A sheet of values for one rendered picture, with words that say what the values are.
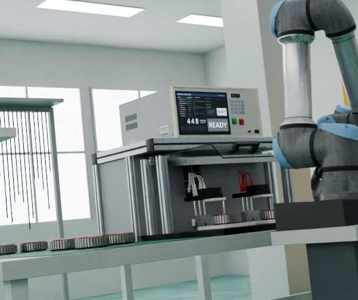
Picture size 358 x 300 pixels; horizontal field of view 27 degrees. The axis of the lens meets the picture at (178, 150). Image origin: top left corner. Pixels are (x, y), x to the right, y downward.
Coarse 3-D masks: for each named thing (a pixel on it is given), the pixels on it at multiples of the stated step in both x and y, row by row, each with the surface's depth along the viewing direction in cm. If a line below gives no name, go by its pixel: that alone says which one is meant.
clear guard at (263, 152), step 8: (208, 144) 259; (216, 144) 259; (224, 144) 261; (232, 144) 263; (176, 152) 274; (184, 152) 277; (192, 152) 280; (200, 152) 283; (208, 152) 287; (216, 152) 290; (224, 152) 256; (232, 152) 258; (240, 152) 260; (248, 152) 263; (256, 152) 265; (264, 152) 267
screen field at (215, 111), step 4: (208, 108) 290; (212, 108) 291; (216, 108) 292; (220, 108) 293; (224, 108) 295; (208, 112) 290; (212, 112) 291; (216, 112) 292; (220, 112) 293; (224, 112) 294
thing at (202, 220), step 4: (192, 216) 280; (196, 216) 278; (200, 216) 279; (204, 216) 280; (208, 216) 281; (196, 220) 278; (200, 220) 279; (204, 220) 280; (208, 220) 281; (196, 224) 278; (200, 224) 278; (204, 224) 280; (208, 224) 281; (212, 224) 282; (192, 228) 280; (196, 228) 278
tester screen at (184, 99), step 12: (180, 96) 282; (192, 96) 286; (204, 96) 289; (216, 96) 293; (180, 108) 282; (192, 108) 285; (204, 108) 289; (180, 120) 281; (204, 120) 288; (180, 132) 280; (192, 132) 283; (204, 132) 287; (216, 132) 291; (228, 132) 294
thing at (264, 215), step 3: (264, 210) 282; (267, 210) 281; (270, 210) 280; (273, 210) 280; (261, 213) 283; (264, 213) 281; (267, 213) 280; (270, 213) 280; (273, 213) 280; (261, 216) 283; (264, 216) 282; (267, 216) 280; (270, 216) 280; (273, 216) 279; (261, 219) 285; (264, 219) 282; (267, 219) 281; (270, 219) 280
